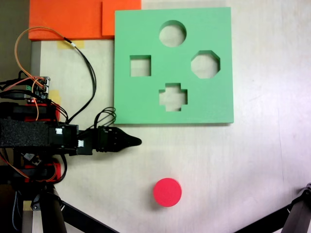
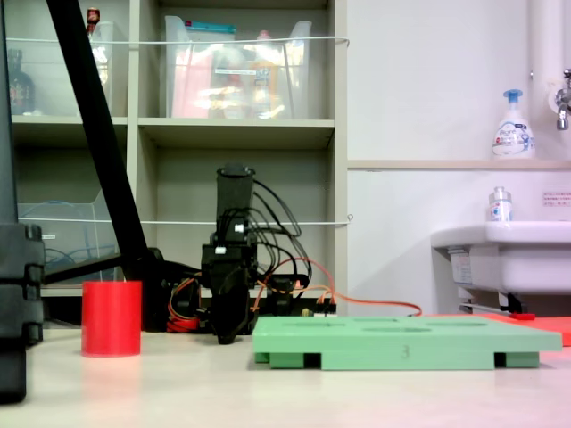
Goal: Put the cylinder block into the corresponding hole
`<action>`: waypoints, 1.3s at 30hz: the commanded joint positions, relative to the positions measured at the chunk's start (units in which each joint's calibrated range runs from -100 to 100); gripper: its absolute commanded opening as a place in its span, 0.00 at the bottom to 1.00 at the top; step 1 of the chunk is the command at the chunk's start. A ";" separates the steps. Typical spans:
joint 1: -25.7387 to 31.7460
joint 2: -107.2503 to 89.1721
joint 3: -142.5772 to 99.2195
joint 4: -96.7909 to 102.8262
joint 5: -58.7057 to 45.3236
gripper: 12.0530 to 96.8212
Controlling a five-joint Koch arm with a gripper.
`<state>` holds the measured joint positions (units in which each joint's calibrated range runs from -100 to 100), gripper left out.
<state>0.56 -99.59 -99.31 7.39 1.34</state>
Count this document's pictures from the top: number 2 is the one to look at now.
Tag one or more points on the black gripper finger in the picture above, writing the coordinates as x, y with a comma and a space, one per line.
243, 303
223, 316

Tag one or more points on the red cylinder block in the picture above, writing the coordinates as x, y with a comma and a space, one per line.
111, 318

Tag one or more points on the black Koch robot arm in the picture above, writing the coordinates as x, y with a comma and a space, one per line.
234, 196

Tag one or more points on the orange foam block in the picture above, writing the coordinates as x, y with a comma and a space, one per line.
553, 327

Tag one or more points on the beige shelf unit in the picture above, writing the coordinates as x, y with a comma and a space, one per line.
236, 127

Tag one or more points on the thin black tripod strut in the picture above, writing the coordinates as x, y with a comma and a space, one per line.
85, 269

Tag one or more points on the green shape sorter board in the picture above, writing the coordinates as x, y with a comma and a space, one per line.
379, 345

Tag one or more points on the black tripod leg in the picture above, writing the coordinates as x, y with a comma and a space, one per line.
6, 111
96, 134

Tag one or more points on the clear storage bin with bottles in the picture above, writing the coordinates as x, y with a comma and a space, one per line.
232, 80

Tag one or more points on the yellow bottle with pink cap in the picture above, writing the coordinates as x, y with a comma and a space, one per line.
266, 76

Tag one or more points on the notched black stack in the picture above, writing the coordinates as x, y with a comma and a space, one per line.
20, 285

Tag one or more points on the dark round bottle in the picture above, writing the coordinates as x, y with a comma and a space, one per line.
20, 89

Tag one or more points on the small clear sanitizer bottle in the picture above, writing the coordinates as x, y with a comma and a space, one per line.
500, 207

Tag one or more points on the brown bottle with red cap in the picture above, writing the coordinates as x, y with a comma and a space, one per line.
93, 20

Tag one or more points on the white sink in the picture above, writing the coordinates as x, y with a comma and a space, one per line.
526, 258

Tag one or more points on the white blue soap pump bottle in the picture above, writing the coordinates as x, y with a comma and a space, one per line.
513, 134

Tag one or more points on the metal faucet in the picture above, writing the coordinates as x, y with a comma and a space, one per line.
563, 107

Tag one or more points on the pink wall notice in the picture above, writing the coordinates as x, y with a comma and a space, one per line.
557, 199

